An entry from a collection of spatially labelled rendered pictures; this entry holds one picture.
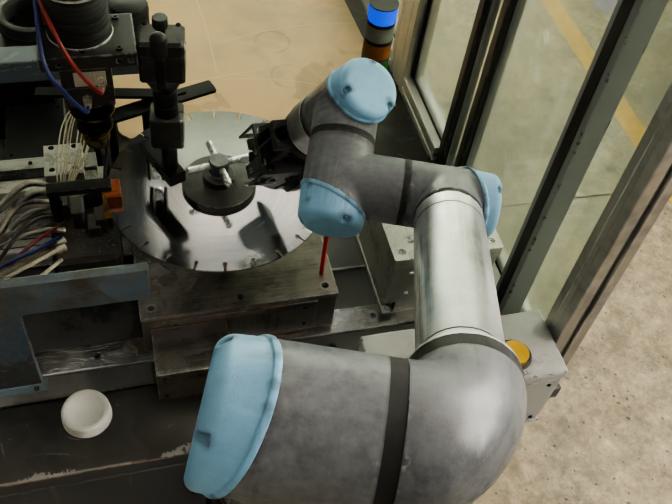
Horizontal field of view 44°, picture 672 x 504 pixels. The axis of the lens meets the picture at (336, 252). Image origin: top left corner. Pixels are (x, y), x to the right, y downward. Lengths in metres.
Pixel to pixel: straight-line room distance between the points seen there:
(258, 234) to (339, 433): 0.69
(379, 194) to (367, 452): 0.41
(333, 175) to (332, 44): 1.00
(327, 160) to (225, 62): 0.92
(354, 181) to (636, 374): 1.64
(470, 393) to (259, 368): 0.15
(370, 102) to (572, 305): 0.45
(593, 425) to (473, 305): 1.61
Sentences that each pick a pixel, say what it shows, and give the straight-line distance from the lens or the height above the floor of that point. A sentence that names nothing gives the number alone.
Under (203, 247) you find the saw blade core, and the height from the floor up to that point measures 0.95.
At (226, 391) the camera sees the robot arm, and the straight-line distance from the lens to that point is 0.56.
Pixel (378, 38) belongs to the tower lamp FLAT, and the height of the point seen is 1.11.
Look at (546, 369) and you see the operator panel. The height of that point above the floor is 0.90.
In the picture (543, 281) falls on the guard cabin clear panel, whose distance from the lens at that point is 1.31.
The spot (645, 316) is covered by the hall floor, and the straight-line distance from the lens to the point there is 2.56.
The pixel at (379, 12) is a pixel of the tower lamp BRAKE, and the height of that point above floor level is 1.15.
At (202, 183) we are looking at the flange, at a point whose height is 0.96.
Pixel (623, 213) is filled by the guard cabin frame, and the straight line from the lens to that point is 1.06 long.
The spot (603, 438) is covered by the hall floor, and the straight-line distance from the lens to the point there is 2.29.
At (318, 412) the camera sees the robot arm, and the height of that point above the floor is 1.39.
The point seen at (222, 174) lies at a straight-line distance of 1.22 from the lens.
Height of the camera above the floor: 1.88
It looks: 51 degrees down
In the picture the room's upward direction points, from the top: 9 degrees clockwise
